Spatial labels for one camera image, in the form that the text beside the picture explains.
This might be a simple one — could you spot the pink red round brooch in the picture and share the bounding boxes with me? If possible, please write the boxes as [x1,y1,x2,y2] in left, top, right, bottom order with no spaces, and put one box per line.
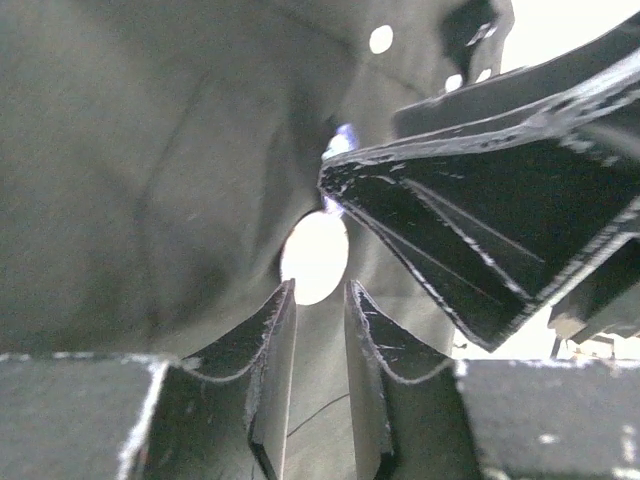
[279,210,349,306]

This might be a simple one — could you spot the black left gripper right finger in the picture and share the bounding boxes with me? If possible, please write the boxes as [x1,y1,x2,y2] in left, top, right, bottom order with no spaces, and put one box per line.
[344,281,639,479]

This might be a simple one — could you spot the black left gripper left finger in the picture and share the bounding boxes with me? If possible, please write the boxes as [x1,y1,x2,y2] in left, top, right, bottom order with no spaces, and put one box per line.
[1,281,296,479]

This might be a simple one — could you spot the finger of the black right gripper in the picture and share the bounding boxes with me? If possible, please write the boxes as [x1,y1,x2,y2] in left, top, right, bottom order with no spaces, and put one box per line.
[393,14,639,139]
[319,50,639,350]

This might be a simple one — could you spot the black button-up shirt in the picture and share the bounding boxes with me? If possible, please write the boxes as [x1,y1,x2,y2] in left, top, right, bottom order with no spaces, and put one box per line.
[0,0,516,480]

